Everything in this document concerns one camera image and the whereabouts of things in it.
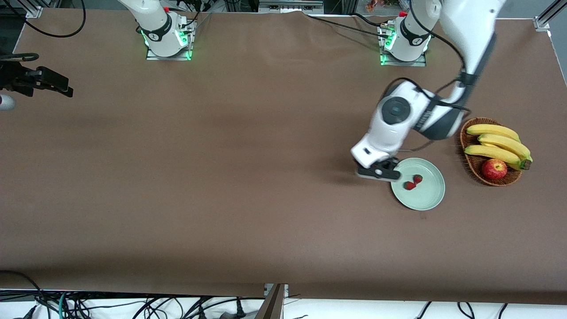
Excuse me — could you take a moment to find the mint green round plate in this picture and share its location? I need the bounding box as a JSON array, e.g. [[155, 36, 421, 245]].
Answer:
[[391, 158, 446, 211]]

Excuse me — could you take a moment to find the brown wicker basket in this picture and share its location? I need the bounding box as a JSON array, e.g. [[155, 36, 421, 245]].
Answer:
[[459, 117, 523, 187]]

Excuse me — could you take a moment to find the red yellow apple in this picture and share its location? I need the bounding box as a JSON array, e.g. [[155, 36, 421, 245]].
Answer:
[[482, 159, 508, 180]]

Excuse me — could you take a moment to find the yellow banana bunch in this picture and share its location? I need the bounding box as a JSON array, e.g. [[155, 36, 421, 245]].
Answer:
[[464, 124, 533, 171]]

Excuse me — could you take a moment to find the red orange toy pile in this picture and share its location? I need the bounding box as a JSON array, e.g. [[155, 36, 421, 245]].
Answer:
[[365, 0, 401, 13]]

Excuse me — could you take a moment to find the brown table cover sheet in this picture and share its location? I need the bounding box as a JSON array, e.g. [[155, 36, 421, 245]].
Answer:
[[0, 8, 567, 305]]

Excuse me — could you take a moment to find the grey metal device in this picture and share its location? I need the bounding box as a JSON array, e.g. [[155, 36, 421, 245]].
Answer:
[[258, 0, 325, 13]]

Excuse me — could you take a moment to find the brown wooden beam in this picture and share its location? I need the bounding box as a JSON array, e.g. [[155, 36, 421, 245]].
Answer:
[[255, 284, 286, 319]]

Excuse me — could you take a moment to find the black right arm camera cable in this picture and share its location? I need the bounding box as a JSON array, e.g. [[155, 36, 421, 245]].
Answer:
[[13, 0, 85, 39]]

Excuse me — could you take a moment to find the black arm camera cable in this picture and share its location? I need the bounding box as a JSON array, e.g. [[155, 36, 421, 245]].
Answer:
[[385, 0, 472, 153], [13, 0, 85, 39]]

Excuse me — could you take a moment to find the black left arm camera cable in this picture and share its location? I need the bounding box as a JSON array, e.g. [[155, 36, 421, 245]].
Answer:
[[385, 0, 472, 153]]

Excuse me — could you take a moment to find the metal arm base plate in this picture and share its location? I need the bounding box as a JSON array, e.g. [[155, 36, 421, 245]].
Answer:
[[146, 48, 194, 61], [381, 53, 428, 67]]

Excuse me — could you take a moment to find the black arm base cable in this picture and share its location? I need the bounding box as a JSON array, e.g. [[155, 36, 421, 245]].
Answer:
[[303, 12, 390, 39]]

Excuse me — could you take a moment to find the black curved floor cable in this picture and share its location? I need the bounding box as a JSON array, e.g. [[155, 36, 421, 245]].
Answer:
[[0, 269, 49, 319]]

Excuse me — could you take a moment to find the black floor cable bundle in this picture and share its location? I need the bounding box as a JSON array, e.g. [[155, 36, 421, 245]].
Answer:
[[66, 293, 233, 319]]

